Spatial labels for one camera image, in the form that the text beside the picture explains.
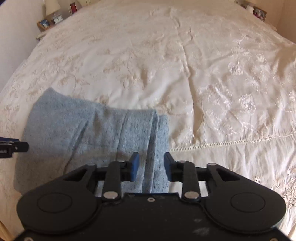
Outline red box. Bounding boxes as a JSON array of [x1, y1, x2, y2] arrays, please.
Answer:
[[69, 2, 77, 15]]

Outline small white alarm clock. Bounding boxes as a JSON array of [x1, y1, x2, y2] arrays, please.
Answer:
[[52, 15, 63, 25]]

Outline grey speckled pants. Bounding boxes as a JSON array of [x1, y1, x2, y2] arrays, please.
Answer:
[[14, 88, 169, 194]]

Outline right picture frame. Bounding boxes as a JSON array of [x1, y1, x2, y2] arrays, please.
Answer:
[[253, 6, 267, 21]]

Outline white table lamp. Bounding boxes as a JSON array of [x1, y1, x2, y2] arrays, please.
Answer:
[[45, 0, 61, 16]]

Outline right nightstand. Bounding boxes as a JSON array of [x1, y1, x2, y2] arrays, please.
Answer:
[[235, 0, 278, 32]]

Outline white left nightstand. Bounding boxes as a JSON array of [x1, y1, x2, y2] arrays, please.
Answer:
[[36, 30, 50, 41]]

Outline wooden picture frame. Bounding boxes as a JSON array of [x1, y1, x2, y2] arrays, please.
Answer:
[[37, 19, 53, 31]]

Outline cream embroidered bedspread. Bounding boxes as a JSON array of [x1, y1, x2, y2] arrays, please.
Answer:
[[1, 1, 295, 240]]

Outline white cup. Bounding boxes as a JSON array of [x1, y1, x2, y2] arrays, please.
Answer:
[[246, 5, 254, 14]]

